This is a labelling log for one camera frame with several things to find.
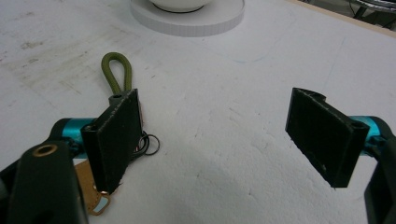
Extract tan leather key strap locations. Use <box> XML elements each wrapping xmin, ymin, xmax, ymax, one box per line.
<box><xmin>74</xmin><ymin>159</ymin><xmax>111</xmax><ymax>217</ymax></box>

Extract white bowl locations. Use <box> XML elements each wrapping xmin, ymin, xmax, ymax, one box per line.
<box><xmin>148</xmin><ymin>0</ymin><xmax>214</xmax><ymax>14</ymax></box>

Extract olive green cord loop keychain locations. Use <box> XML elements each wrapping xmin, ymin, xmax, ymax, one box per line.
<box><xmin>101</xmin><ymin>51</ymin><xmax>134</xmax><ymax>96</ymax></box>

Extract white round tray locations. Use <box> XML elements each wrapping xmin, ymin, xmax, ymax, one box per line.
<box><xmin>129</xmin><ymin>0</ymin><xmax>246</xmax><ymax>38</ymax></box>

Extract metal stand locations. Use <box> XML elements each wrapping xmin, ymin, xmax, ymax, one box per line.
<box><xmin>348</xmin><ymin>0</ymin><xmax>396</xmax><ymax>31</ymax></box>

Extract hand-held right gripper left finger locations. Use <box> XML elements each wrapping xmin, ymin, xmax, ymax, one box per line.
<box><xmin>50</xmin><ymin>88</ymin><xmax>144</xmax><ymax>195</ymax></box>

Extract black key rings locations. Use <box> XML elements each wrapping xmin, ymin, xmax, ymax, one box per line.
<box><xmin>134</xmin><ymin>130</ymin><xmax>161</xmax><ymax>157</ymax></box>

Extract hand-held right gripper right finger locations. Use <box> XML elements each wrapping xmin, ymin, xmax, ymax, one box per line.
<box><xmin>285</xmin><ymin>87</ymin><xmax>396</xmax><ymax>189</ymax></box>

